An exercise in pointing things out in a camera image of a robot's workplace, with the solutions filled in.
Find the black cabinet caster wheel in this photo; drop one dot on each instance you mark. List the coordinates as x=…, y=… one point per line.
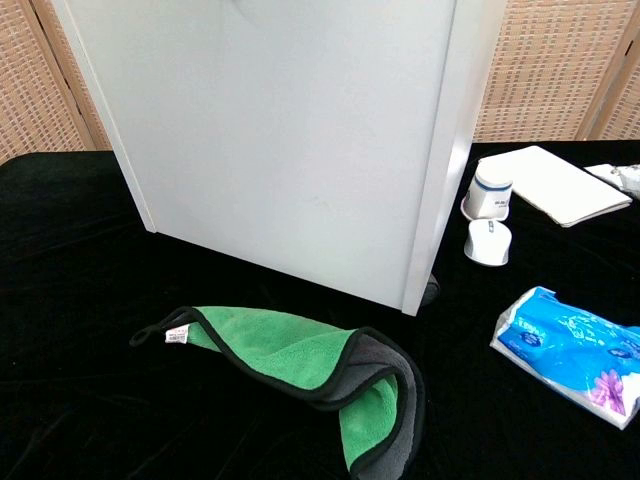
x=432, y=292

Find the white cabinet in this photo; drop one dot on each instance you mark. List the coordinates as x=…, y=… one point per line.
x=275, y=125

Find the white computer mouse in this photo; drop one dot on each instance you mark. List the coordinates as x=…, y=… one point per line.
x=487, y=242

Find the white booklet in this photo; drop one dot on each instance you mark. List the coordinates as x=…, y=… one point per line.
x=560, y=185

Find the black tablecloth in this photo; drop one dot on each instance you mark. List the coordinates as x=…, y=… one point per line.
x=75, y=300

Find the blue tissue pack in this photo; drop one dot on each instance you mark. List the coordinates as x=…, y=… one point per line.
x=565, y=345

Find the woven rattan folding screen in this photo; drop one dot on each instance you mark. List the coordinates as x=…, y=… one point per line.
x=30, y=75
x=550, y=65

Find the snack bag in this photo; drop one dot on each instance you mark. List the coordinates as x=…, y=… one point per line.
x=622, y=175

